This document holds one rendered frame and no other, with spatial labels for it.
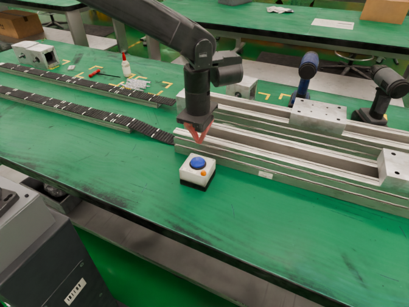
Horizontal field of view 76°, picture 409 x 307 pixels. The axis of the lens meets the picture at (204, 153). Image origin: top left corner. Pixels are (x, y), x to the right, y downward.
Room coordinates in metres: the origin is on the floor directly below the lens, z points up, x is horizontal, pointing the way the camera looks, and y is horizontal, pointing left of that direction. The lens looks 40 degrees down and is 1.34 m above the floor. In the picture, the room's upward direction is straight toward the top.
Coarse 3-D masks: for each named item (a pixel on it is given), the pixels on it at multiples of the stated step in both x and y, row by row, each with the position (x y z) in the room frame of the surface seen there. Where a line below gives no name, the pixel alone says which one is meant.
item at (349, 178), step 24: (192, 144) 0.63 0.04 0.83; (216, 144) 0.60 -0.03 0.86; (240, 144) 0.60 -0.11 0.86; (264, 144) 0.62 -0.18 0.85; (288, 144) 0.60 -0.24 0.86; (240, 168) 0.57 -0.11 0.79; (264, 168) 0.55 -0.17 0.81; (288, 168) 0.52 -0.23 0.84; (312, 168) 0.50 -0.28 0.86; (336, 168) 0.50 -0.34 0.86; (360, 168) 0.52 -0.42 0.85; (336, 192) 0.47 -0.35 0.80; (360, 192) 0.45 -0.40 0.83; (384, 192) 0.44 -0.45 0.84; (408, 216) 0.40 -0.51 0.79
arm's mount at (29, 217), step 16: (0, 176) 0.44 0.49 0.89; (16, 192) 0.39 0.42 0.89; (32, 192) 0.39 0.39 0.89; (16, 208) 0.35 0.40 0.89; (32, 208) 0.37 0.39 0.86; (0, 224) 0.31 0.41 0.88; (16, 224) 0.33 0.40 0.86; (32, 224) 0.35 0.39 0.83; (48, 224) 0.38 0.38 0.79; (0, 240) 0.29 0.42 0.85; (16, 240) 0.31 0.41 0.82; (32, 240) 0.33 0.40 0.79; (0, 256) 0.28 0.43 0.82; (16, 256) 0.30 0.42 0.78; (0, 272) 0.26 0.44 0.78
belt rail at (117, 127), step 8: (0, 96) 1.03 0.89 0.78; (8, 96) 1.02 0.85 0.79; (32, 104) 0.95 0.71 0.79; (40, 104) 0.93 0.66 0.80; (56, 112) 0.90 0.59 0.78; (64, 112) 0.89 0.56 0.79; (88, 120) 0.84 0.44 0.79; (96, 120) 0.82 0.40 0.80; (112, 128) 0.80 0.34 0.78; (120, 128) 0.78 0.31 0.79; (128, 128) 0.77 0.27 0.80
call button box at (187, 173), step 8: (208, 160) 0.55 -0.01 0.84; (184, 168) 0.52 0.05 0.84; (192, 168) 0.52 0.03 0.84; (200, 168) 0.52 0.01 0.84; (208, 168) 0.52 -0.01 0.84; (184, 176) 0.51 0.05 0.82; (192, 176) 0.50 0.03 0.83; (200, 176) 0.49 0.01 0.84; (208, 176) 0.51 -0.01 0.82; (184, 184) 0.51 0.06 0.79; (192, 184) 0.50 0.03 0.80; (200, 184) 0.49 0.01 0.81; (208, 184) 0.51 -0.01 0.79
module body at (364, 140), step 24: (216, 96) 0.89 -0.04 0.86; (216, 120) 0.81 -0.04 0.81; (240, 120) 0.77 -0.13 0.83; (264, 120) 0.74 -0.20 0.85; (288, 120) 0.72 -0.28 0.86; (312, 144) 0.67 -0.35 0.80; (336, 144) 0.65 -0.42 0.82; (360, 144) 0.62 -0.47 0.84; (384, 144) 0.60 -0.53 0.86; (408, 144) 0.60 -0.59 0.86
